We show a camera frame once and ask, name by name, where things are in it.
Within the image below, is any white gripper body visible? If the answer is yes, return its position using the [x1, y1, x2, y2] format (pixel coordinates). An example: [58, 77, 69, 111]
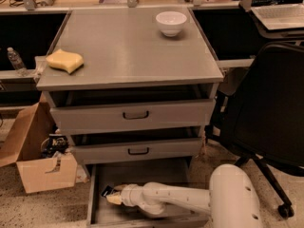
[121, 184, 146, 207]

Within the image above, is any dark blue rxbar wrapper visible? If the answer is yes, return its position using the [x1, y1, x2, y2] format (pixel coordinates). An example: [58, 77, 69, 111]
[101, 185, 115, 197]

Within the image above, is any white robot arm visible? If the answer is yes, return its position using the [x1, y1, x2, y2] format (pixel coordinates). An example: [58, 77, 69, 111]
[105, 164, 263, 228]

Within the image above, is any grey bottom drawer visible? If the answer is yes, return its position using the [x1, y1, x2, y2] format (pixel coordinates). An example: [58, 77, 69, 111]
[86, 158, 208, 228]

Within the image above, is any grey drawer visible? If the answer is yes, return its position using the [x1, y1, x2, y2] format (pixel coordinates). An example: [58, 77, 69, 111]
[72, 127, 202, 164]
[86, 158, 208, 228]
[50, 87, 215, 135]

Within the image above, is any grey middle drawer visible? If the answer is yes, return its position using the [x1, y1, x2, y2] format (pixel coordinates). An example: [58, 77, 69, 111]
[72, 127, 202, 164]

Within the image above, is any grey top drawer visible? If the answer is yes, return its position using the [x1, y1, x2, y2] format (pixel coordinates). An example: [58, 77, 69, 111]
[50, 87, 215, 135]

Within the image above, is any grey drawer cabinet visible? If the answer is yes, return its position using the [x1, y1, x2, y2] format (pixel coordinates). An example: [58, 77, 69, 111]
[35, 7, 224, 176]

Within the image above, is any dark snack bag in box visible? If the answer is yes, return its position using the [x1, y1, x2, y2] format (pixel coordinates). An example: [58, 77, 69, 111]
[41, 134, 68, 158]

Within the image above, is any brown cardboard box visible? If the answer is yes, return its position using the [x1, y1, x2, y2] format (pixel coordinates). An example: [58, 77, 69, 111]
[0, 97, 77, 193]

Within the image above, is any yellow sponge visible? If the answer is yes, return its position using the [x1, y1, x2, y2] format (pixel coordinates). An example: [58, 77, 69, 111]
[46, 49, 84, 74]

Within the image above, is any black office chair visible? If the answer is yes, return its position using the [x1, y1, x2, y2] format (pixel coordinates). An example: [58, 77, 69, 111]
[205, 42, 304, 219]

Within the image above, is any clear plastic water bottle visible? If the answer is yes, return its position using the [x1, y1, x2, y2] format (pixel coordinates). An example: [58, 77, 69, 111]
[7, 47, 28, 77]

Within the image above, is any white ceramic bowl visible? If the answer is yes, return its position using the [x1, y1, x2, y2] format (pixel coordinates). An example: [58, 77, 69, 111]
[156, 11, 187, 37]

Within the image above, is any silver laptop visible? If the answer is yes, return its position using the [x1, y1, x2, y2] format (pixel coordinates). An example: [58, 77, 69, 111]
[251, 0, 304, 30]

